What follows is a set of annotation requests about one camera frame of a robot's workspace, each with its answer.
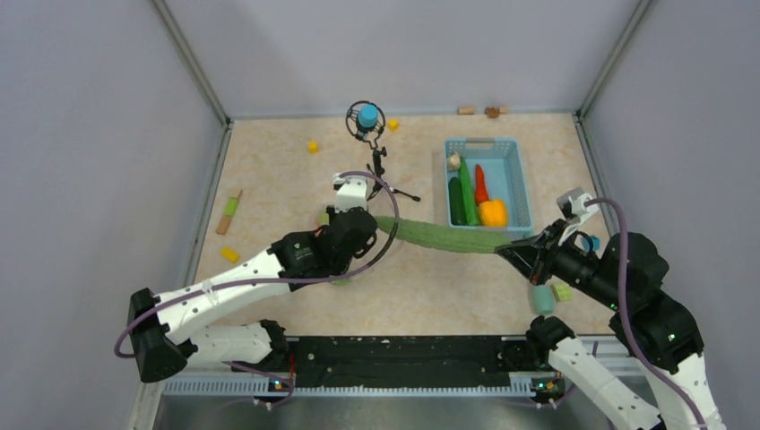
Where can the light blue perforated plastic basket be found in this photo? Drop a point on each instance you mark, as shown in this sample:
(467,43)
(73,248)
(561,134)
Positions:
(501,160)

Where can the blue microphone in shock mount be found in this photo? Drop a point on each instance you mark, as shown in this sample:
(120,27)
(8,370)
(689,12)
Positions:
(365,121)

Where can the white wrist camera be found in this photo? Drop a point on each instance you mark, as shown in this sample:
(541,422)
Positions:
(351,192)
(576,208)

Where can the green and wood block stick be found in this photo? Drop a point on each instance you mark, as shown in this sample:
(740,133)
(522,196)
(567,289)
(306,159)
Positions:
(229,211)

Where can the dark green cucumber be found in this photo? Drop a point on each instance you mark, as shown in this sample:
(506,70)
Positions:
(456,205)

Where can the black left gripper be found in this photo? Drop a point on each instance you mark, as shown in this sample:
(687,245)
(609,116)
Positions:
(331,210)

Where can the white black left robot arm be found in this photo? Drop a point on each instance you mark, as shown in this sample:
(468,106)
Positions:
(172,330)

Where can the yellow-green cube block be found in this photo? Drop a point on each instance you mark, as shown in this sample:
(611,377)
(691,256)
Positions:
(562,292)

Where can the pale green bitter gourd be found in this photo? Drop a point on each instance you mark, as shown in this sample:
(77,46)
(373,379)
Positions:
(433,236)

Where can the wooden cork pieces at wall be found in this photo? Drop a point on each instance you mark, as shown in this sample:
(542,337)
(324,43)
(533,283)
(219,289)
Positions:
(490,112)

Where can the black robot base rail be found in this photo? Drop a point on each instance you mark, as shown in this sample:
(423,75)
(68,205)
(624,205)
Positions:
(395,362)

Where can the green leafy vegetable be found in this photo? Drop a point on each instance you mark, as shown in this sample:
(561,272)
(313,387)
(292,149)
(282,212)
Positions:
(468,197)

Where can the yellow bell pepper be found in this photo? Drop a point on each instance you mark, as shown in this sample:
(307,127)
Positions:
(493,214)

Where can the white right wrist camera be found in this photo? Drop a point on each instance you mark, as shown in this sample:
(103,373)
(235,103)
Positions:
(576,208)

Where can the wrinkled orange-red chili pepper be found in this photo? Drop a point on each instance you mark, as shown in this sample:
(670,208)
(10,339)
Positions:
(481,191)

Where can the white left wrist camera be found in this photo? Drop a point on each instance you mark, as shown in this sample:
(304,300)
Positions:
(351,192)

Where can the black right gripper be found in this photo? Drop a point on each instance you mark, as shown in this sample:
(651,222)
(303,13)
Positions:
(534,255)

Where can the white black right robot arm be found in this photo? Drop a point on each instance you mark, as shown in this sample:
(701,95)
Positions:
(656,330)

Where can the teal cylinder roller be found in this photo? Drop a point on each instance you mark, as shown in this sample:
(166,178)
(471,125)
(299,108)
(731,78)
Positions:
(543,300)

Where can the yellow block near left edge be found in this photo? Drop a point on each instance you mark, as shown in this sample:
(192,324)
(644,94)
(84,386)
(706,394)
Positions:
(229,254)

